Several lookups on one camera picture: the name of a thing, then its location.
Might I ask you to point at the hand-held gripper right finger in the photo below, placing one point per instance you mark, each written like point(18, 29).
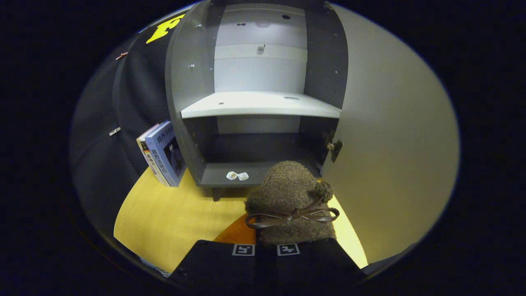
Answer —
point(316, 259)

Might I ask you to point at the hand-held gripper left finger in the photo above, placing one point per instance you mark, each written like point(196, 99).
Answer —
point(222, 263)

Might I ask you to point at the brown fuzzy shoe with bow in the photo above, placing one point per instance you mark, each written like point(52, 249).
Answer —
point(287, 185)

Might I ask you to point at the beige shoe cabinet door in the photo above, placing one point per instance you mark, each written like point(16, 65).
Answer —
point(390, 144)

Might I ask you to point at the dark grey shoe cabinet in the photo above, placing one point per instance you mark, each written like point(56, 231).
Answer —
point(189, 61)

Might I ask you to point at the white cabinet shelf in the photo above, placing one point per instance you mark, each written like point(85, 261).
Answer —
point(259, 102)

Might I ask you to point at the blue book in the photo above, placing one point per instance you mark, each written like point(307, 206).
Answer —
point(164, 152)

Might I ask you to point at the black backdrop cloth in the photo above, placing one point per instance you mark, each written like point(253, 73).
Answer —
point(102, 164)

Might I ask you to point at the silver cloth clip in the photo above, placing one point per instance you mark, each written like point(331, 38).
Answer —
point(114, 131)

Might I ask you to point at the red-brown cloth clip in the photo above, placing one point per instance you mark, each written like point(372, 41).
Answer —
point(121, 55)

